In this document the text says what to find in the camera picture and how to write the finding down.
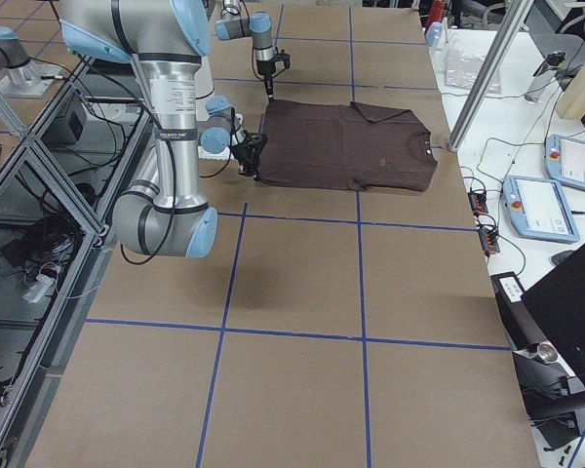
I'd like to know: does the blue teach pendant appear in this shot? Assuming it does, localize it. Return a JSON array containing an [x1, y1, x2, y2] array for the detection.
[[544, 135, 585, 191], [502, 175, 580, 244]]

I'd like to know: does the red cylinder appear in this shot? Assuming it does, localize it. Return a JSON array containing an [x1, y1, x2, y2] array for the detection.
[[428, 0, 447, 23]]

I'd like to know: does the aluminium frame post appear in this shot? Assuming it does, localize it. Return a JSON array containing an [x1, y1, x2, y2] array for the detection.
[[448, 0, 534, 151]]

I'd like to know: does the black monitor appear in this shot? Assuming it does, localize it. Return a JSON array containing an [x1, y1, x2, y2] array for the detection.
[[523, 244, 585, 385]]

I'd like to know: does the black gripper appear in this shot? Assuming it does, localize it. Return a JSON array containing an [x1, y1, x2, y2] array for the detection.
[[253, 47, 290, 101], [231, 131, 268, 181]]

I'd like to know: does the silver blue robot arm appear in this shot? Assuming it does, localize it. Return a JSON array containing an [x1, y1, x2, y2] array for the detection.
[[214, 1, 291, 102], [60, 1, 267, 258]]

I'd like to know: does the silver water bottle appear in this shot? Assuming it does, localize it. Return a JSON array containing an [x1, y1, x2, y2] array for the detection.
[[524, 51, 566, 102]]

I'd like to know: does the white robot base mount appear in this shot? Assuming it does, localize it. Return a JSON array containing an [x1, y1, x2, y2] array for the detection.
[[150, 54, 236, 171]]

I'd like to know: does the near blue teach pendant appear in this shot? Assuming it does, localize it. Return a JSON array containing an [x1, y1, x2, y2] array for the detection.
[[502, 175, 580, 244]]

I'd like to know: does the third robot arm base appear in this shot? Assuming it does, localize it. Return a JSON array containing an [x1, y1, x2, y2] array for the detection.
[[0, 26, 61, 98]]

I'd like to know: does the clear plastic bag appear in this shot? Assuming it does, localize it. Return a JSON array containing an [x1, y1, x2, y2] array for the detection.
[[445, 49, 487, 90]]

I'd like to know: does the far blue teach pendant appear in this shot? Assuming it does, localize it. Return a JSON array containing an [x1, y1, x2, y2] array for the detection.
[[544, 135, 585, 191]]

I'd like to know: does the dark brown t-shirt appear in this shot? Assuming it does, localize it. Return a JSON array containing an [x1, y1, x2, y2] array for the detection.
[[260, 99, 437, 192]]

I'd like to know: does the white power strip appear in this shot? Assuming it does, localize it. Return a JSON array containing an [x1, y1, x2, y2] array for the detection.
[[22, 273, 56, 303]]

